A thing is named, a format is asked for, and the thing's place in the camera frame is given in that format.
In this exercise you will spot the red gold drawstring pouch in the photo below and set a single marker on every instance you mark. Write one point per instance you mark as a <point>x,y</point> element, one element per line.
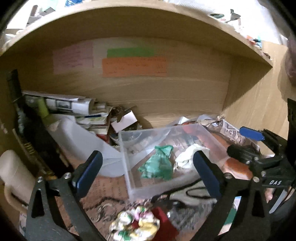
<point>166,231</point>

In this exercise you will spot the clear plastic storage box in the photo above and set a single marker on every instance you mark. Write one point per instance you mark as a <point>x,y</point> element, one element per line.
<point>138,146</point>

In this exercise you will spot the white small card box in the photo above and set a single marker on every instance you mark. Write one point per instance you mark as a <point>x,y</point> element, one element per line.
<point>127,120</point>

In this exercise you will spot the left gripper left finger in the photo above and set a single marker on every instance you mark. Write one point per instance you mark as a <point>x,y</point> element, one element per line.
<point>85,174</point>

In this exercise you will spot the green paper note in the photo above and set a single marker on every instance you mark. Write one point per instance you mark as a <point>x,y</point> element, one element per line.
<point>130,52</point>

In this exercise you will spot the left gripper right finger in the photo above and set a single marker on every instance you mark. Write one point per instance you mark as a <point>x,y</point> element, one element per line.
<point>209,173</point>

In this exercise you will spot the wooden shelf board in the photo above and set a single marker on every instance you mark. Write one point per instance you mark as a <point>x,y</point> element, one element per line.
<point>149,19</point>

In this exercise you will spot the person's right hand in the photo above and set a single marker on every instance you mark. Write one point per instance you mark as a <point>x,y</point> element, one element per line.
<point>269,194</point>

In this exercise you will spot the black bottle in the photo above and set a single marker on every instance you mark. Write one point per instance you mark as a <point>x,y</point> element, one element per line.
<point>32,133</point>

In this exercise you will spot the grey item in plastic bag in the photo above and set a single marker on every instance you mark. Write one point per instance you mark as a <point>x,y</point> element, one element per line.
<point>190,218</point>

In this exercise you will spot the orange paper note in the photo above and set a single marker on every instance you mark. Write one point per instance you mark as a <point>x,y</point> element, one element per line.
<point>134,66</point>

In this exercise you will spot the pink paper note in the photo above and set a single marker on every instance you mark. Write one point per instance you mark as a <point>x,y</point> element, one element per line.
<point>75,57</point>

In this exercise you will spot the cream mug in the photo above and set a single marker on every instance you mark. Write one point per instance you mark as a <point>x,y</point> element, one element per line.
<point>18,181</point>

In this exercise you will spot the white plastic sheet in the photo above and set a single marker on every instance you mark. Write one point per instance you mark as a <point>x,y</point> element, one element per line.
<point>79,143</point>

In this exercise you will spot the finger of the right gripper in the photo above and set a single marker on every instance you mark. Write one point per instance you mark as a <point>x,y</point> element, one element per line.
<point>251,134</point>

